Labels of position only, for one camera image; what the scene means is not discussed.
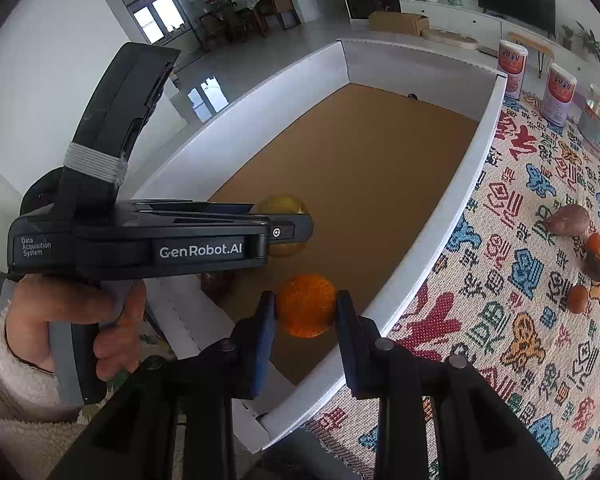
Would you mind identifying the round beige cushion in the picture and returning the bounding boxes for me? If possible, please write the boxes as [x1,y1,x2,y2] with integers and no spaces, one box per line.
[422,27,481,51]

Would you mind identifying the sweet potato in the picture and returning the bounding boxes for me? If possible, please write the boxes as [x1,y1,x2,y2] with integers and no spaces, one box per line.
[544,204,592,237]

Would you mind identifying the large leafy potted plant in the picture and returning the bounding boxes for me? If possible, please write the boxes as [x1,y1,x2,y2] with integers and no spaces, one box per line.
[574,21,600,64]

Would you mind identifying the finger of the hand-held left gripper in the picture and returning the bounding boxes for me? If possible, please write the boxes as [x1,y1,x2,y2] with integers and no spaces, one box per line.
[267,212,315,252]

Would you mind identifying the printed woven tablecloth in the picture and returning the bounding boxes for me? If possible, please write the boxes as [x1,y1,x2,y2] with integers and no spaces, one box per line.
[300,87,600,480]

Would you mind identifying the wooden stool hairpin legs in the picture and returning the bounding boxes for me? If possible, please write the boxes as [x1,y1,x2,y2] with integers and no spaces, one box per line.
[507,32,554,79]

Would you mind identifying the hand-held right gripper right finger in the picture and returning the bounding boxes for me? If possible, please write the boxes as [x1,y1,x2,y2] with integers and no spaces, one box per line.
[335,290,567,480]

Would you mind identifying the brown cardboard box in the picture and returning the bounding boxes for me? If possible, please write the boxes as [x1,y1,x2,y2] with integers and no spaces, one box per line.
[368,10,430,37]

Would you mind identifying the white cardboard box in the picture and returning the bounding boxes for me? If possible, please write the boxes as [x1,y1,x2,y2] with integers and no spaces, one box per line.
[114,37,508,453]

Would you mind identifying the white red label can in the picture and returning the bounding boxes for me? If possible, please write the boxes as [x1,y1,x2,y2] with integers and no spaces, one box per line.
[540,63,579,128]
[498,39,530,101]

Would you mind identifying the yellow round fruit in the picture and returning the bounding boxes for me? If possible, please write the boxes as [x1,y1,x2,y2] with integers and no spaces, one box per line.
[252,195,312,259]

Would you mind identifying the wooden dining chair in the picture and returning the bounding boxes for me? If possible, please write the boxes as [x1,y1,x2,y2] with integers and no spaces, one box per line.
[254,0,303,34]

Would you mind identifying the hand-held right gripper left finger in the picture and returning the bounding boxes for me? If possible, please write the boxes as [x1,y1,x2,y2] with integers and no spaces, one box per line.
[47,290,277,480]

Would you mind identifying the black television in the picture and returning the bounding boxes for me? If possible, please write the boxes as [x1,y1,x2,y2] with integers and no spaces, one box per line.
[474,0,557,39]

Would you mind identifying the window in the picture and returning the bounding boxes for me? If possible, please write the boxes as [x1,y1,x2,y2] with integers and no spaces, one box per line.
[127,0,194,46]

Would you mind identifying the orange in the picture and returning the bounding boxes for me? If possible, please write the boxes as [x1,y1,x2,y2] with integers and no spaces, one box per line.
[275,273,340,338]

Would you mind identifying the person's left hand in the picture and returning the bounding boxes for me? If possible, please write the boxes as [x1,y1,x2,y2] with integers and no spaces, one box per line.
[4,276,148,385]

